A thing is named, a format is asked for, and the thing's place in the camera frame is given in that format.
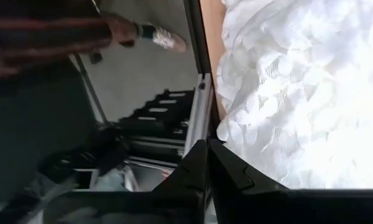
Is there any person's white shoe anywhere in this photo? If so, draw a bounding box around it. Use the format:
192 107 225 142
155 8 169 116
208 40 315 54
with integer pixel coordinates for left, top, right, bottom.
152 26 188 53

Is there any black stepped equipment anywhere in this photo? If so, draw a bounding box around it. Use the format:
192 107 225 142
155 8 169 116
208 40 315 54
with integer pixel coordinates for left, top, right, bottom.
116 89 196 141

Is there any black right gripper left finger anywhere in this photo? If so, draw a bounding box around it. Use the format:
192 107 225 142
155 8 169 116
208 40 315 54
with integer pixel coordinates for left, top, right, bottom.
43 139 209 224

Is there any white cloth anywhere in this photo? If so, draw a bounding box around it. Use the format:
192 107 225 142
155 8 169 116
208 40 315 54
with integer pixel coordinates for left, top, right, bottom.
216 0 373 190

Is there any aluminium table rail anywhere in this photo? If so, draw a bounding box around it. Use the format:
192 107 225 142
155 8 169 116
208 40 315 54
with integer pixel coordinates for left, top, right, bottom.
183 73 213 156

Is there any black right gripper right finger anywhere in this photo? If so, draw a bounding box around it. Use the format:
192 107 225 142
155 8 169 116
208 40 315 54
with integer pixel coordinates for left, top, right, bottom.
208 138 373 224

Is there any black table frame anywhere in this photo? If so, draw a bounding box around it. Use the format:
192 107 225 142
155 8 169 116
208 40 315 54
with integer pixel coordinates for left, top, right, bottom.
182 0 220 141

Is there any person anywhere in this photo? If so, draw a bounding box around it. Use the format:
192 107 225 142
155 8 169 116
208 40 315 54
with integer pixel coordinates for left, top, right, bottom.
0 0 158 78

